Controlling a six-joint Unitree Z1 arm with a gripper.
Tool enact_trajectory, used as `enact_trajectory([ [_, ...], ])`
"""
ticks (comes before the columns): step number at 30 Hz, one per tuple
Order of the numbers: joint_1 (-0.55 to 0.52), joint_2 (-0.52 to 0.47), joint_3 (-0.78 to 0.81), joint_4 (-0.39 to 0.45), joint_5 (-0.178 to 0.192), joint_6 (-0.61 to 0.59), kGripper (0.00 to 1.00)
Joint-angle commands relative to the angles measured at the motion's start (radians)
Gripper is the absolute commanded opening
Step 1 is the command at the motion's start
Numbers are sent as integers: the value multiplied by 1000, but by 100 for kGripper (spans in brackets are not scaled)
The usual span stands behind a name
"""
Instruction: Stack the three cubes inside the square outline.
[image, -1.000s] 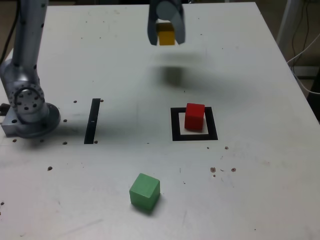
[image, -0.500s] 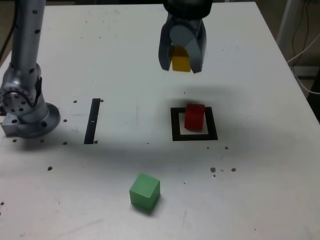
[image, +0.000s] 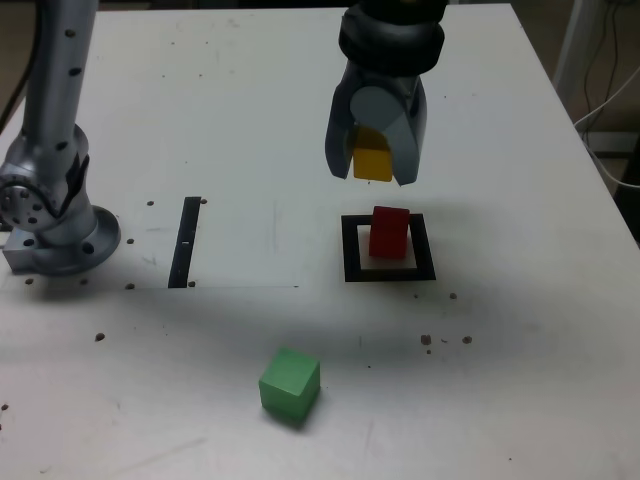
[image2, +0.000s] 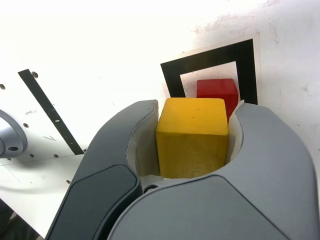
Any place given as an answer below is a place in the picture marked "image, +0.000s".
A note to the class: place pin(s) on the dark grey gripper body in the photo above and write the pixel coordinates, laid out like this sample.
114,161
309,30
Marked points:
395,85

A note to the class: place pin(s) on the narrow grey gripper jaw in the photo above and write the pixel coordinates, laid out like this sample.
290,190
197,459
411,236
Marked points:
336,140

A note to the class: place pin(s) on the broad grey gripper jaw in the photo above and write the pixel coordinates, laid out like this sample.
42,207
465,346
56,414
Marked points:
407,150

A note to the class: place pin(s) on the yellow cube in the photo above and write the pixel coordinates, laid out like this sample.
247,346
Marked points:
372,162

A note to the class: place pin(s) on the red cube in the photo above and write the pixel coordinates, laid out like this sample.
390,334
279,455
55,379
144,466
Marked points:
389,240

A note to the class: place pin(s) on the green cube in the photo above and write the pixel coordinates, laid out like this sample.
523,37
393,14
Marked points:
287,380

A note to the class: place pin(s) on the black tape square outline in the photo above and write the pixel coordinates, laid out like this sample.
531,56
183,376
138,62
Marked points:
350,250

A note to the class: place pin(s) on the black tape strip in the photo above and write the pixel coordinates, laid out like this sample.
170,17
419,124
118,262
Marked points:
182,250

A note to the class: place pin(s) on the grey box on floor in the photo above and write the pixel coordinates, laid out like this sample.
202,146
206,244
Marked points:
615,142

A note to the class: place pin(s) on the white metal post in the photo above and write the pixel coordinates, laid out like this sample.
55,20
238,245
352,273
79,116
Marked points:
570,45

